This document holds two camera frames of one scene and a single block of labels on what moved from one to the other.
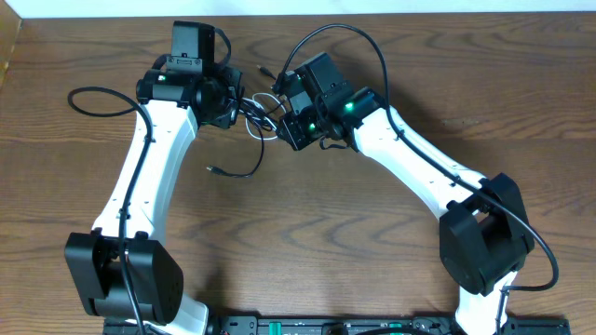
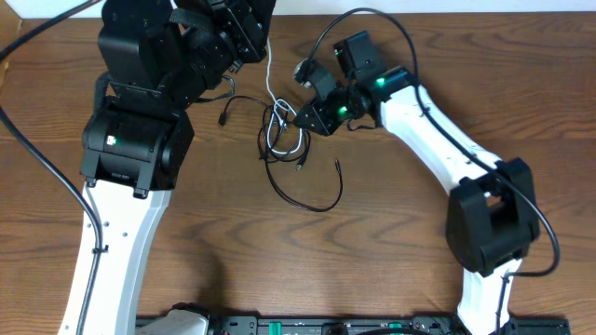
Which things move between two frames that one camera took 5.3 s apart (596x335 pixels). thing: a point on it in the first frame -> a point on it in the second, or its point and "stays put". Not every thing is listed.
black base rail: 375,326 stays put
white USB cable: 259,105 -> 274,109
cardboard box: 10,23 stays put
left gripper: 230,116 -> 248,39
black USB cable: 256,114 -> 223,121
